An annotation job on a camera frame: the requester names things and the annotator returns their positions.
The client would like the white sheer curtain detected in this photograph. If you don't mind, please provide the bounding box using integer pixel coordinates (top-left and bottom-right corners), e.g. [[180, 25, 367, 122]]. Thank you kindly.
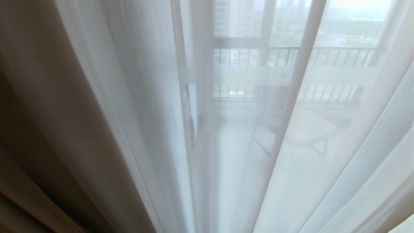
[[55, 0, 414, 233]]

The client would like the brown thick curtain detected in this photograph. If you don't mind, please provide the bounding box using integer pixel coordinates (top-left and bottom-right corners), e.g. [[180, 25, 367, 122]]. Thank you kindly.
[[0, 0, 156, 233]]

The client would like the balcony metal railing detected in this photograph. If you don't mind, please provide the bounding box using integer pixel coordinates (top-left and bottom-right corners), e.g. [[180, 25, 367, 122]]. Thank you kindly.
[[212, 36, 387, 105]]

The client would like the glass balcony door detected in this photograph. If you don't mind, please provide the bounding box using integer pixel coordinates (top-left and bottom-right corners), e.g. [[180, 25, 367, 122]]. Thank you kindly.
[[171, 0, 401, 152]]

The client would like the white balcony chair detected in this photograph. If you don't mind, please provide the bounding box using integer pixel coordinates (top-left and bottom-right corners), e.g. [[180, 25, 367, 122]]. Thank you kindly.
[[252, 108, 338, 156]]

